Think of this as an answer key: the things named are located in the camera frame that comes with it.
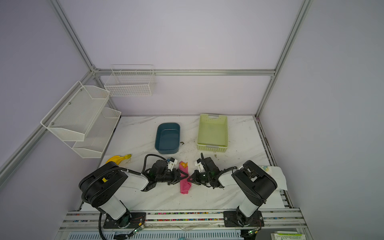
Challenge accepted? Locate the white mesh shelf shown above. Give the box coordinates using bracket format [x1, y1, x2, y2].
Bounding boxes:
[72, 108, 121, 159]
[41, 81, 110, 142]

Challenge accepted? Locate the colourful tissue pack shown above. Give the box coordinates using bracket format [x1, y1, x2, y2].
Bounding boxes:
[261, 166, 288, 191]

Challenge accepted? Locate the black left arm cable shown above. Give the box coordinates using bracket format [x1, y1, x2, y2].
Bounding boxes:
[80, 153, 169, 240]

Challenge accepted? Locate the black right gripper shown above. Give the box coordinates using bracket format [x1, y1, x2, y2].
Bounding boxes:
[187, 170, 213, 185]

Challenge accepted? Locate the white mesh lower shelf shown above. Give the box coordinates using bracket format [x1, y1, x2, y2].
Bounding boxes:
[72, 108, 121, 159]

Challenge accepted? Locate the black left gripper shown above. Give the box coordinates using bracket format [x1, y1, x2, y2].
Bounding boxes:
[156, 168, 188, 186]

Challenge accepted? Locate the white mesh upper shelf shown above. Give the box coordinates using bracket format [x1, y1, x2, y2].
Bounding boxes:
[41, 81, 110, 142]

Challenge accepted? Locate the light green perforated basket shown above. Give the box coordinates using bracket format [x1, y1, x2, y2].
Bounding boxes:
[197, 114, 229, 153]

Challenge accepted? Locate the aluminium frame post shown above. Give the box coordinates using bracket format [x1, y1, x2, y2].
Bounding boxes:
[255, 0, 313, 119]

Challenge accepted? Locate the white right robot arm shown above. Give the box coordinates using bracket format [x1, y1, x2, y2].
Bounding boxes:
[187, 155, 278, 228]

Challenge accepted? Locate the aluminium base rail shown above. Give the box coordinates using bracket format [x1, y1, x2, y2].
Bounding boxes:
[55, 209, 313, 240]

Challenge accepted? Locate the yellow banana bunch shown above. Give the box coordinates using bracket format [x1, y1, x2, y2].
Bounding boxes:
[106, 154, 132, 165]

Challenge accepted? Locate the pink paper napkin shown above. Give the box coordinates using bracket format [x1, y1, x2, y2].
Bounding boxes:
[179, 162, 192, 195]

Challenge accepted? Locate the white wire wall basket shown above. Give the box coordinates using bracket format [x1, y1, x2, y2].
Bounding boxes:
[104, 65, 157, 97]

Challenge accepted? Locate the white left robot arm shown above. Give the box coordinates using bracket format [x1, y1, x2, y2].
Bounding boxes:
[79, 159, 189, 222]

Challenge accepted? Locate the dark teal plastic bin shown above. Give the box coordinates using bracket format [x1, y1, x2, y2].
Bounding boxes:
[155, 123, 181, 155]

